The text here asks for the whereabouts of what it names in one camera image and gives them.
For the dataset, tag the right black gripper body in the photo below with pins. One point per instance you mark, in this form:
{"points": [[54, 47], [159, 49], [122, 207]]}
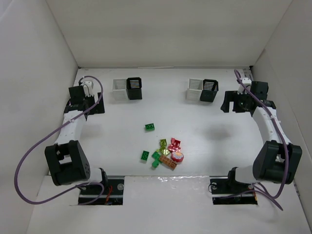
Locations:
{"points": [[229, 102]]}

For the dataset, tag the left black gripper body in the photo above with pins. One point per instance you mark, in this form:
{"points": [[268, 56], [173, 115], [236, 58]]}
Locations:
{"points": [[99, 105]]}

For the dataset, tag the dark green lego brick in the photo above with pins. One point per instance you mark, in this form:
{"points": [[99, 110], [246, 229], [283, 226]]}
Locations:
{"points": [[149, 127]]}

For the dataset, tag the dark green lego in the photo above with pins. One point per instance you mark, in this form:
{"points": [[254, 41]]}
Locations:
{"points": [[144, 155]]}

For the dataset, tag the red lego plate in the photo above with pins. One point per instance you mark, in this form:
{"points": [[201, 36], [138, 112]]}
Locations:
{"points": [[174, 147]]}

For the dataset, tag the lime green lego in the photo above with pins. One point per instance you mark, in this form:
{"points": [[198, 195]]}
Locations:
{"points": [[163, 142], [164, 151]]}

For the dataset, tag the red round flower lego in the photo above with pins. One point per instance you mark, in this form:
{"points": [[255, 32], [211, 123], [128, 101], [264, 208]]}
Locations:
{"points": [[177, 156]]}

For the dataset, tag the green L-shaped lego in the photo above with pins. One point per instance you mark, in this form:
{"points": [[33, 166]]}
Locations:
{"points": [[156, 163]]}

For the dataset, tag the small red sloped lego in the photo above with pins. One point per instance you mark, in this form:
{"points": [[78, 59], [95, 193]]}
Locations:
{"points": [[173, 140]]}

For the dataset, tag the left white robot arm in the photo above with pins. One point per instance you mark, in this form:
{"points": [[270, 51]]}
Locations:
{"points": [[66, 159]]}

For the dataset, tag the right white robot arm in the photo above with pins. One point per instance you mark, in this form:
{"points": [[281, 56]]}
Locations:
{"points": [[278, 159]]}

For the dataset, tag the left white slotted bin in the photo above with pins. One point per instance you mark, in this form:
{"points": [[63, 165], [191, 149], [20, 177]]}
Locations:
{"points": [[119, 89]]}

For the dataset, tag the white slotted bin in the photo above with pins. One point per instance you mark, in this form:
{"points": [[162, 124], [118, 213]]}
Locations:
{"points": [[119, 89], [194, 89]]}

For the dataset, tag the right black slotted bin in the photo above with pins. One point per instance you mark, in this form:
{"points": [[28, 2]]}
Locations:
{"points": [[209, 90]]}

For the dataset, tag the black slotted bin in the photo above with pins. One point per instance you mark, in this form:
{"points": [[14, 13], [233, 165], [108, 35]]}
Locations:
{"points": [[133, 88], [209, 90]]}

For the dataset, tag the left black slotted bin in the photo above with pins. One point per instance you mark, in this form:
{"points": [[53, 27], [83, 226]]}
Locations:
{"points": [[133, 88]]}

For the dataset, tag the right white slotted bin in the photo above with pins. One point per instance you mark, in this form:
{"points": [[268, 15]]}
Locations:
{"points": [[194, 89]]}

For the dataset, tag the green square lego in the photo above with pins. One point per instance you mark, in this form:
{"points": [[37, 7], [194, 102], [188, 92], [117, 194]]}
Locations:
{"points": [[156, 155]]}

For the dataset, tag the orange lego plate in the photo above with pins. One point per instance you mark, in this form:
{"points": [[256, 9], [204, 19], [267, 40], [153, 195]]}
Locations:
{"points": [[168, 162]]}

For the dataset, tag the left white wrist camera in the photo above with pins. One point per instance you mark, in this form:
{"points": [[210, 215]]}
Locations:
{"points": [[88, 88]]}

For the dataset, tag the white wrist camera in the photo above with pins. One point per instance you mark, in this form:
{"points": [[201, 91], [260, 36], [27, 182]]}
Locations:
{"points": [[88, 88], [245, 85]]}

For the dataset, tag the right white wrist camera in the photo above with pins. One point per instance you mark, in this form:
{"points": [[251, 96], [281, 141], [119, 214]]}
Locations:
{"points": [[245, 85]]}

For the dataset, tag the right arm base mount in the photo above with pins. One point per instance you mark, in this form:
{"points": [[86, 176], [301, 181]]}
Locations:
{"points": [[225, 192]]}

